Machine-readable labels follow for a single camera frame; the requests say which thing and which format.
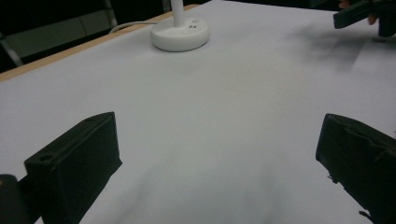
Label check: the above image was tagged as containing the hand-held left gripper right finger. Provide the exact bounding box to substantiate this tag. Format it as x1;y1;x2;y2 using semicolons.
315;113;396;224

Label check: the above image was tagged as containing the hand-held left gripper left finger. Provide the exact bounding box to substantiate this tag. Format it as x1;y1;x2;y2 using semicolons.
23;111;123;224

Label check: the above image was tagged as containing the grey metal stand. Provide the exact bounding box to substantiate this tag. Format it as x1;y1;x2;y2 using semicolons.
103;0;119;28
0;32;24;67

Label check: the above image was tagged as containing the white table cover sheet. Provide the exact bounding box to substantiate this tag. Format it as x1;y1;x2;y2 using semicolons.
0;0;396;224

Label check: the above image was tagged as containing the white round lamp base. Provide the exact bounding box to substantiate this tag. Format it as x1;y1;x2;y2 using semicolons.
150;0;210;52

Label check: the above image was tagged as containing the white lamp cable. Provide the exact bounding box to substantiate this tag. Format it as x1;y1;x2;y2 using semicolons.
108;21;159;35

